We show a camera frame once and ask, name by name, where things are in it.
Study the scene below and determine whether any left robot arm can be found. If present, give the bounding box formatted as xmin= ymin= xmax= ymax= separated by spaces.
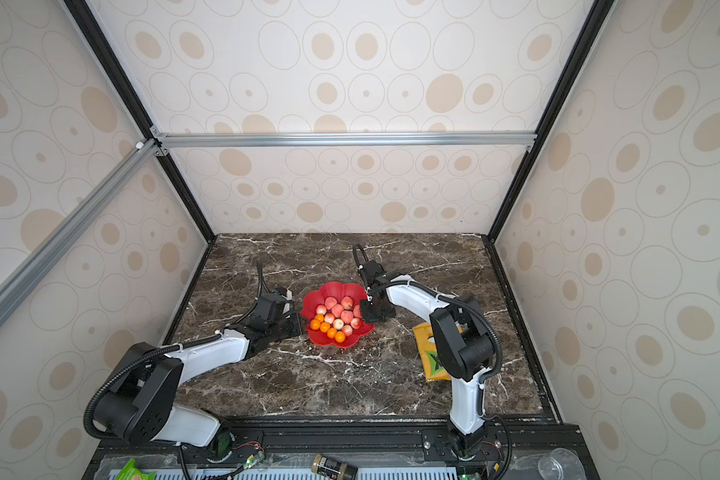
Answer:
xmin=83 ymin=264 xmax=303 ymax=458

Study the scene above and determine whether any diagonal aluminium frame bar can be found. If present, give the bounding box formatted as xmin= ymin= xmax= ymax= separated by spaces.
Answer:
xmin=0 ymin=139 xmax=158 ymax=328

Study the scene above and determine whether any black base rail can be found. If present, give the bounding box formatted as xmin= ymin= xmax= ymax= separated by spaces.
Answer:
xmin=83 ymin=418 xmax=599 ymax=479

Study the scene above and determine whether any red flower-shaped fruit bowl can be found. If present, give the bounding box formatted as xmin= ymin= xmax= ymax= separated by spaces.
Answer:
xmin=301 ymin=281 xmax=375 ymax=348

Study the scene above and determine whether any clear plastic cup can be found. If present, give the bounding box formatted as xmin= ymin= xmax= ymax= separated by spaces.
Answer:
xmin=537 ymin=448 xmax=586 ymax=480

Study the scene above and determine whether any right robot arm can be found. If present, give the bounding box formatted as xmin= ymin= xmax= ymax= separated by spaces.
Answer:
xmin=352 ymin=244 xmax=503 ymax=458

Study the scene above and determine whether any horizontal aluminium frame bar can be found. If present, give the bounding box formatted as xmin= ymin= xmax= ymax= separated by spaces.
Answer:
xmin=156 ymin=131 xmax=537 ymax=148

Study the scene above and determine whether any green packet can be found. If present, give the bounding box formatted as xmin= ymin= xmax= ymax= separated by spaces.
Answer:
xmin=115 ymin=459 xmax=156 ymax=480

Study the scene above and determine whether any dark glass bottle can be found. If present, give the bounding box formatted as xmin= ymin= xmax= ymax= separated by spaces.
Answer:
xmin=311 ymin=454 xmax=358 ymax=480

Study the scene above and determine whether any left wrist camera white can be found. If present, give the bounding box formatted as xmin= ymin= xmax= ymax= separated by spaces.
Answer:
xmin=269 ymin=287 xmax=293 ymax=311

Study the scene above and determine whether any yellow snack bag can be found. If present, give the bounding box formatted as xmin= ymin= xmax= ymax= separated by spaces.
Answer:
xmin=413 ymin=322 xmax=451 ymax=382

